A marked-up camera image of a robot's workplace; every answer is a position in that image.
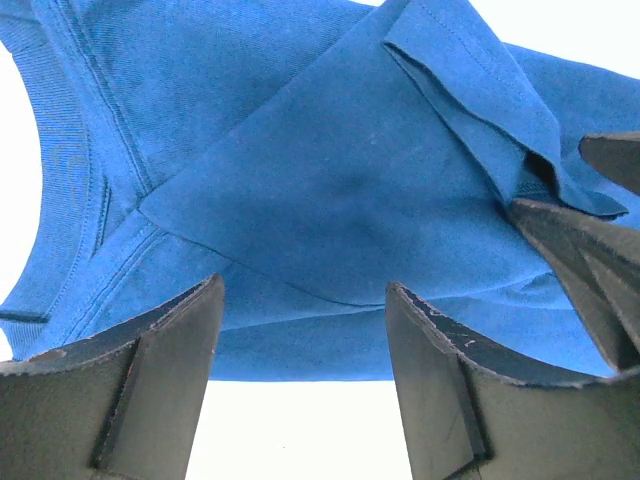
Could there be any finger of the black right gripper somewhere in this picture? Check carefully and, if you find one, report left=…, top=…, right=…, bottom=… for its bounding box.
left=508, top=199, right=639, bottom=371
left=579, top=131, right=640, bottom=195

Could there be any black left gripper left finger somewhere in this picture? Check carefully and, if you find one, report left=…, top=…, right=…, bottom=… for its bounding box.
left=1, top=276, right=224, bottom=479

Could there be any dark blue printed t-shirt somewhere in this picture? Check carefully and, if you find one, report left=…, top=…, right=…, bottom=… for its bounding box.
left=1, top=1, right=639, bottom=381

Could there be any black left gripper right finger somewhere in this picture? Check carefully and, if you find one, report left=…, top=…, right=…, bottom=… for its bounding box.
left=385, top=283, right=639, bottom=479

